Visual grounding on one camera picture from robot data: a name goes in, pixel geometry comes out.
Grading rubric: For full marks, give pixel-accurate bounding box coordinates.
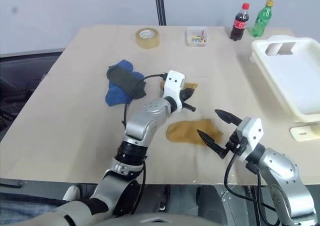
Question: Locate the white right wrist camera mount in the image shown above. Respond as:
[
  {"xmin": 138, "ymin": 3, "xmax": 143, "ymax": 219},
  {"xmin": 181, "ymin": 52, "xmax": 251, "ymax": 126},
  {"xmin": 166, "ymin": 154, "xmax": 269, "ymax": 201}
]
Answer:
[{"xmin": 235, "ymin": 116, "xmax": 265, "ymax": 163}]

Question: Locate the white shoe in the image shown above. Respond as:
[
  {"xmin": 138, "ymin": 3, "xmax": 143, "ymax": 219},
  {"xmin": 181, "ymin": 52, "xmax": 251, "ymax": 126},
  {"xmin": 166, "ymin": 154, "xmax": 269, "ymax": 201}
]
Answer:
[{"xmin": 62, "ymin": 185, "xmax": 81, "ymax": 202}]

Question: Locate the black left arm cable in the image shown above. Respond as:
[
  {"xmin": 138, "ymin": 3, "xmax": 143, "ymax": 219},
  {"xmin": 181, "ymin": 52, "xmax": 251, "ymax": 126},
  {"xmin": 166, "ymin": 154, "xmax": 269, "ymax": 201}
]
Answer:
[{"xmin": 121, "ymin": 72, "xmax": 169, "ymax": 207}]

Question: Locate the cola bottle red cap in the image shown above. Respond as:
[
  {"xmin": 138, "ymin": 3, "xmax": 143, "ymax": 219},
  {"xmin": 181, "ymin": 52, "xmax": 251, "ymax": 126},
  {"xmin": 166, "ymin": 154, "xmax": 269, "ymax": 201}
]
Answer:
[{"xmin": 229, "ymin": 2, "xmax": 251, "ymax": 41}]

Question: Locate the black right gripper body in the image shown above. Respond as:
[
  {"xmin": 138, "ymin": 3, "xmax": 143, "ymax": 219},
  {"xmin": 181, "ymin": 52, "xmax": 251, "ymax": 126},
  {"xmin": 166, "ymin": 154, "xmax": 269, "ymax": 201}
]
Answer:
[{"xmin": 224, "ymin": 130, "xmax": 248, "ymax": 159}]

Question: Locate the white plastic basket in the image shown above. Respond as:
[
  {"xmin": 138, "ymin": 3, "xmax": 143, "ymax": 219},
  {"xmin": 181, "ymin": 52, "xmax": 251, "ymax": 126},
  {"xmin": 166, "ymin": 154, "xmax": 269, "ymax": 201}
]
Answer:
[{"xmin": 249, "ymin": 35, "xmax": 320, "ymax": 123}]

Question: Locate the grey metal plate with screws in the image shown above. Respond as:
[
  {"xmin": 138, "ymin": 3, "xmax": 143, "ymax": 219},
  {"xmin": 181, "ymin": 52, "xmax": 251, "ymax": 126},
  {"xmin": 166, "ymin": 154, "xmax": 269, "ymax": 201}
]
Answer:
[{"xmin": 219, "ymin": 185, "xmax": 252, "ymax": 226}]

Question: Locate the blue jeans leg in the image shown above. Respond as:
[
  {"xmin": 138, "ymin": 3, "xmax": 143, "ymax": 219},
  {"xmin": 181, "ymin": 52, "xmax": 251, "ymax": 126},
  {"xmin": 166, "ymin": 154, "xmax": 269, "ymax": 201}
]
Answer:
[{"xmin": 0, "ymin": 193, "xmax": 63, "ymax": 226}]

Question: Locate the clear plastic box with bits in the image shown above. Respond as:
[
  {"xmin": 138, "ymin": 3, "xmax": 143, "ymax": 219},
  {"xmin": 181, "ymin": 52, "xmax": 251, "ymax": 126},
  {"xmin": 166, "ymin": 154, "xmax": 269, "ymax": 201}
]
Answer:
[{"xmin": 185, "ymin": 26, "xmax": 210, "ymax": 48}]

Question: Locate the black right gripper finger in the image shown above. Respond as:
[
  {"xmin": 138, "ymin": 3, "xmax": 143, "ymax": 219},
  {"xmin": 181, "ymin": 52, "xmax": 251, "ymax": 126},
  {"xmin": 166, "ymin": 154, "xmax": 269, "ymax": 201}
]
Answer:
[
  {"xmin": 196, "ymin": 128, "xmax": 227, "ymax": 160},
  {"xmin": 214, "ymin": 108, "xmax": 242, "ymax": 127}
]

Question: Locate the blue sock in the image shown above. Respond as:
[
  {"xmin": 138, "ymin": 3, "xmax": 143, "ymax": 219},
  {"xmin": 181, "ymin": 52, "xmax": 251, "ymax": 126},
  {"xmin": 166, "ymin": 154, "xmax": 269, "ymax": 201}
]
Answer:
[{"xmin": 105, "ymin": 59, "xmax": 145, "ymax": 107}]

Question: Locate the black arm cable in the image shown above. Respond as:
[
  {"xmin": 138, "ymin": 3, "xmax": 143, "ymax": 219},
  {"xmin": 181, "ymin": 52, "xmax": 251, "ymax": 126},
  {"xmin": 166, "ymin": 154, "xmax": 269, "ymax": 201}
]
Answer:
[
  {"xmin": 121, "ymin": 72, "xmax": 169, "ymax": 207},
  {"xmin": 223, "ymin": 152, "xmax": 285, "ymax": 226}
]

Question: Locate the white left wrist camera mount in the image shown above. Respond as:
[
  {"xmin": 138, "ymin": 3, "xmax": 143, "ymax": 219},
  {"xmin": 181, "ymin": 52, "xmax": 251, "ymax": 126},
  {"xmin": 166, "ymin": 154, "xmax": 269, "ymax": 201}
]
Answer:
[{"xmin": 161, "ymin": 70, "xmax": 187, "ymax": 112}]

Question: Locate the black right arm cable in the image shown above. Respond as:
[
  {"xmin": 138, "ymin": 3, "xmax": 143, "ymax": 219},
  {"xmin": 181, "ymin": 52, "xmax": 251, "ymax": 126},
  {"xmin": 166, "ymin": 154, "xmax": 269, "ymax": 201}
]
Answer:
[{"xmin": 223, "ymin": 152, "xmax": 285, "ymax": 226}]

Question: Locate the clear packing tape roll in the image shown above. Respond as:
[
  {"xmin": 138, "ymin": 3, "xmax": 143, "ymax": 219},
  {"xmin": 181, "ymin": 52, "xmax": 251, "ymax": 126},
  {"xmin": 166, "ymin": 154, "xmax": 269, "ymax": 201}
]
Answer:
[{"xmin": 135, "ymin": 27, "xmax": 161, "ymax": 49}]

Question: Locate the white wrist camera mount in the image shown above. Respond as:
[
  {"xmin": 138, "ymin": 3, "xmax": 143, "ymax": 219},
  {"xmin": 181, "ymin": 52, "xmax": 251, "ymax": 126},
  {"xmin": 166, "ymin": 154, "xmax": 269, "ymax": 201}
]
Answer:
[
  {"xmin": 235, "ymin": 116, "xmax": 265, "ymax": 163},
  {"xmin": 161, "ymin": 70, "xmax": 187, "ymax": 112}
]

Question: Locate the mustard yellow sock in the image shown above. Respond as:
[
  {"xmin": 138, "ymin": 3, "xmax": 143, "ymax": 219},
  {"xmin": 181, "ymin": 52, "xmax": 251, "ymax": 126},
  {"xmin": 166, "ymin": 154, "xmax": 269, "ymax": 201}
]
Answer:
[
  {"xmin": 159, "ymin": 79, "xmax": 199, "ymax": 93},
  {"xmin": 166, "ymin": 118, "xmax": 224, "ymax": 147}
]

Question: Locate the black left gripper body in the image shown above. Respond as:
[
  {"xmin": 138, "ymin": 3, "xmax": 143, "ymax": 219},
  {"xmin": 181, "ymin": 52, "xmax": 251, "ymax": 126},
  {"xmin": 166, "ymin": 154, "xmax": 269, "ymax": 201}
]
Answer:
[{"xmin": 178, "ymin": 90, "xmax": 188, "ymax": 110}]

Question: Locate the cream slotted plastic piece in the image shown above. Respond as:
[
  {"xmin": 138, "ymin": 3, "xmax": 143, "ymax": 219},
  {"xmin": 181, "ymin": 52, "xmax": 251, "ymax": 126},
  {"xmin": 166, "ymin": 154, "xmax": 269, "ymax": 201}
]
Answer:
[{"xmin": 289, "ymin": 124, "xmax": 320, "ymax": 143}]

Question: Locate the dark grey sock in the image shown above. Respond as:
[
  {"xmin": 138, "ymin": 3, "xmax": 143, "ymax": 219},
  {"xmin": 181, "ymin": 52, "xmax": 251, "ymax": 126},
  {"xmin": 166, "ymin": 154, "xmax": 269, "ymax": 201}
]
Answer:
[{"xmin": 106, "ymin": 65, "xmax": 148, "ymax": 100}]

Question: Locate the green bottle yellow cap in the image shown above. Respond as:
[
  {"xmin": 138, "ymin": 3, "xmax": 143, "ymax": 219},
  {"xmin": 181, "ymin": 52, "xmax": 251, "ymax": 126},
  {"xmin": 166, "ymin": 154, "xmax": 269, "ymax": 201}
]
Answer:
[{"xmin": 249, "ymin": 0, "xmax": 275, "ymax": 38}]

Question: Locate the black vertical pole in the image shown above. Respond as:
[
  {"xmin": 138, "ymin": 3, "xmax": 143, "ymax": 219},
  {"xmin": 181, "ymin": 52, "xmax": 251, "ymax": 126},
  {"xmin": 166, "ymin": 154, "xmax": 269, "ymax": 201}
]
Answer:
[{"xmin": 153, "ymin": 0, "xmax": 168, "ymax": 26}]

